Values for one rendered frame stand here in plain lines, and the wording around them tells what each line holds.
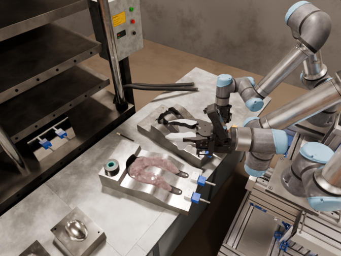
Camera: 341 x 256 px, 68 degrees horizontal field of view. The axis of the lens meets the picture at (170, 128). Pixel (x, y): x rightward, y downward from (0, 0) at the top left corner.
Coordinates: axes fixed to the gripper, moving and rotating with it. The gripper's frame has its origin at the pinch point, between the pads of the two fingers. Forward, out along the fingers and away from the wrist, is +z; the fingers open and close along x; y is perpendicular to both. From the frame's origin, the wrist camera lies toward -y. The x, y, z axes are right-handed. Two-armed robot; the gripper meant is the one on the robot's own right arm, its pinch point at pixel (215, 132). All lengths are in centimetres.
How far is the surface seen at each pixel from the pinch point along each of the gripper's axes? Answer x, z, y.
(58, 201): -79, 19, -47
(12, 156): -83, 0, -74
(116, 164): -52, 3, -29
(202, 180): -26.4, 12.6, 8.3
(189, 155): -17.0, 9.7, -6.4
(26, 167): -80, 11, -75
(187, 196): -39.6, 13.1, 8.2
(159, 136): -17.4, 5.4, -28.6
